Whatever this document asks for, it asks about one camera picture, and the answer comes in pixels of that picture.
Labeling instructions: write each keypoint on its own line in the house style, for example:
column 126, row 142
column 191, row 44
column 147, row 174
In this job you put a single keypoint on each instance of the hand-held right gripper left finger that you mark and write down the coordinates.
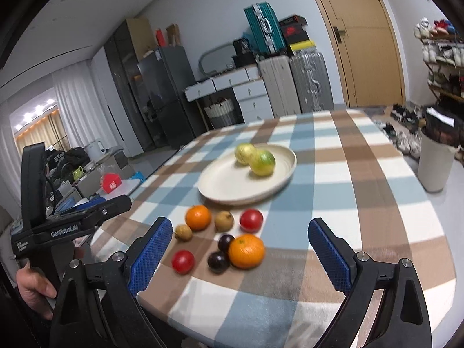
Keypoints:
column 152, row 257

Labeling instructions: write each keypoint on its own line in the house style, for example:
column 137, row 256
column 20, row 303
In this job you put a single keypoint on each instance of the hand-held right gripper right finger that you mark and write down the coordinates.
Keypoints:
column 330, row 257

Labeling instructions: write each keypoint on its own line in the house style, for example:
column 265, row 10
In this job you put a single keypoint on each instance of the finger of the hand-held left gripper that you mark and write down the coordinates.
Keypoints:
column 108, row 208

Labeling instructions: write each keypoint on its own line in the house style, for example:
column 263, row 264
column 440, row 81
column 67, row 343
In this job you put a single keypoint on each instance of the red tomato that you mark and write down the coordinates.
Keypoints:
column 182, row 261
column 251, row 220

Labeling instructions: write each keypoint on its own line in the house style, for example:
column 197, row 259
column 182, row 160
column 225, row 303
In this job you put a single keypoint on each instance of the brown longan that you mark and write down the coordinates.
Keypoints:
column 183, row 232
column 223, row 220

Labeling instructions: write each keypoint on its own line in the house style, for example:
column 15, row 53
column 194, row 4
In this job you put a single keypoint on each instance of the small orange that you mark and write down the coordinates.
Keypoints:
column 198, row 217

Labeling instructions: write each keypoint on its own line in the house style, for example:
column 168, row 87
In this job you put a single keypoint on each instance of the dark purple plum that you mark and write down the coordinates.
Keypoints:
column 218, row 261
column 226, row 243

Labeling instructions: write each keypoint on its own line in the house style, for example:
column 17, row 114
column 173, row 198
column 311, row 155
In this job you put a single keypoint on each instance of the large orange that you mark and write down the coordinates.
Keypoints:
column 246, row 251

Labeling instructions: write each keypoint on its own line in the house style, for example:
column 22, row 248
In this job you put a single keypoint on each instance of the cream round plate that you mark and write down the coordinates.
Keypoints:
column 224, row 185

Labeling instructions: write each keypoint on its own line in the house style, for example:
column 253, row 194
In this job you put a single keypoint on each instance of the person's left hand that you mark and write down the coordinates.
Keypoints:
column 34, row 290

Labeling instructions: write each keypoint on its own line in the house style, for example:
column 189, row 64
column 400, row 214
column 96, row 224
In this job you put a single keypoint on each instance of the blue printed box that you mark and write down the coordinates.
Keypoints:
column 137, row 177

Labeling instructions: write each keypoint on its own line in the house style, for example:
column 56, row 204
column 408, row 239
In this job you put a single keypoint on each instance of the black jacket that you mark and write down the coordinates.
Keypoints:
column 69, row 159

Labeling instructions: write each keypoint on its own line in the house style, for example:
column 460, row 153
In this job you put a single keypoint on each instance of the green mug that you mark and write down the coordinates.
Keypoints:
column 78, row 173

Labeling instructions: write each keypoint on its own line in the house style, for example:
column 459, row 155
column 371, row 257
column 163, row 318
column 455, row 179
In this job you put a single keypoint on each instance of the grey box appliance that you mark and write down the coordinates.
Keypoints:
column 119, row 160

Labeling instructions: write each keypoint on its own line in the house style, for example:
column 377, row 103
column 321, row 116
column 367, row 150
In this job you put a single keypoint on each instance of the golden curtain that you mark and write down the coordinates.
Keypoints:
column 36, row 134

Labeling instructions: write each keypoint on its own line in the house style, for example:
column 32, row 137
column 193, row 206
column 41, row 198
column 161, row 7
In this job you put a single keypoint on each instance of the white electric kettle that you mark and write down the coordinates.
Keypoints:
column 95, row 148

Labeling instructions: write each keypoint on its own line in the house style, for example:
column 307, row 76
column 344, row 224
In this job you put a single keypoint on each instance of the checked tablecloth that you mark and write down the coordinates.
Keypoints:
column 326, row 188

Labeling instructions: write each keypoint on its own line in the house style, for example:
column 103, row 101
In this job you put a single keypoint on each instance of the white sheer curtain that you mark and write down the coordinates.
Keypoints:
column 72, row 116

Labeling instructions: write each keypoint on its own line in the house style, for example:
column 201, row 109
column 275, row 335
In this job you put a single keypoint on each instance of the green yellow guava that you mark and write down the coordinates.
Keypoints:
column 262, row 164

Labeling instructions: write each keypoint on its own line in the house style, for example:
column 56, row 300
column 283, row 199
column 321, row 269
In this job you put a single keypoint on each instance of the black glass cabinet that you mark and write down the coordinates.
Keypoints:
column 123, row 79

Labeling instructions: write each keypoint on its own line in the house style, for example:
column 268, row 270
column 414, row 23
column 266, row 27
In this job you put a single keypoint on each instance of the dark grey refrigerator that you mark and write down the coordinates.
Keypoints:
column 170, row 94

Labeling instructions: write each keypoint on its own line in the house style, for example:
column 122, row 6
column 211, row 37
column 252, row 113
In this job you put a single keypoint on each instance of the white trash bin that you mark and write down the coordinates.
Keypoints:
column 435, row 166

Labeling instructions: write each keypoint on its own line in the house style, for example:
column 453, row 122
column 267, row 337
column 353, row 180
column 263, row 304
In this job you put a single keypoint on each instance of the woven laundry basket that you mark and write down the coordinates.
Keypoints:
column 219, row 113

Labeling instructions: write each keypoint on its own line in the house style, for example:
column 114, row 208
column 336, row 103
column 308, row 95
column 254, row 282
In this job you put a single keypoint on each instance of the pile of shoes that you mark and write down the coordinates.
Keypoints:
column 402, row 130

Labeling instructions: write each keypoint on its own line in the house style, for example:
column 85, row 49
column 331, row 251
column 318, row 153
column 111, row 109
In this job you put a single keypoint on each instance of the black trash bag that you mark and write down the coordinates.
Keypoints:
column 440, row 127

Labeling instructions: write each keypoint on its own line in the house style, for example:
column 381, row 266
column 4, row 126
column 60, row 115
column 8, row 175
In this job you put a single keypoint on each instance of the large cardboard box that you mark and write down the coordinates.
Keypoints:
column 139, row 32

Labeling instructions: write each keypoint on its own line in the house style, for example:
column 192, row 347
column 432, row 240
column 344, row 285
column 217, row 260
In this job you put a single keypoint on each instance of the silver suitcase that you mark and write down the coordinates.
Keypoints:
column 311, row 79

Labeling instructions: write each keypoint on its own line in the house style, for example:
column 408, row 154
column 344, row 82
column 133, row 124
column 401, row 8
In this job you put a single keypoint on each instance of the red paper bag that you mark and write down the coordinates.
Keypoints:
column 160, row 37

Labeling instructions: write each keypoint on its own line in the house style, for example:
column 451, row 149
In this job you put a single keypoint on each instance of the beige suitcase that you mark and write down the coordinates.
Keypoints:
column 277, row 83

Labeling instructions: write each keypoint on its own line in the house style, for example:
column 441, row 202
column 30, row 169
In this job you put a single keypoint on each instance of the white drawer desk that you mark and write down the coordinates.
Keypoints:
column 250, row 92

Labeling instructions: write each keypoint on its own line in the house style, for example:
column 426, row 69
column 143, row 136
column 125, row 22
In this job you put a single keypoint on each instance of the oval framed mirror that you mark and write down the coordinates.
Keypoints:
column 214, row 58

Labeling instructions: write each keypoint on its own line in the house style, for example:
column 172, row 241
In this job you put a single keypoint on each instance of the brown cardboard piece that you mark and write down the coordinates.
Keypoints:
column 173, row 34

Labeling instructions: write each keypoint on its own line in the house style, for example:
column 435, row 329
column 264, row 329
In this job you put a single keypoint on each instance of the yellow black shoe box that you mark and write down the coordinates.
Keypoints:
column 303, row 48

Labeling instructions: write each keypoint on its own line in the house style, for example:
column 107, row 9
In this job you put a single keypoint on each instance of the wooden door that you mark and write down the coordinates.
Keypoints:
column 362, row 43

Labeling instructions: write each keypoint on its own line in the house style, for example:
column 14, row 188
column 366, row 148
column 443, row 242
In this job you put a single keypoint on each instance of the shoe rack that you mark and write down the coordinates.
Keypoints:
column 442, row 61

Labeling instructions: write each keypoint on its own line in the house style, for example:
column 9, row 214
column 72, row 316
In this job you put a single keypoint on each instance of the red black shoe box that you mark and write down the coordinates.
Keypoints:
column 295, row 33

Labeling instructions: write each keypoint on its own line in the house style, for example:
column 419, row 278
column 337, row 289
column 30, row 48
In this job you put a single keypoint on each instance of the teal suitcase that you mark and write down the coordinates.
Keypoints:
column 263, row 29

